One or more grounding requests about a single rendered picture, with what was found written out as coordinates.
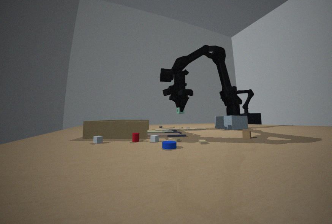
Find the red cylinder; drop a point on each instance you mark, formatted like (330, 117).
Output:
(135, 137)

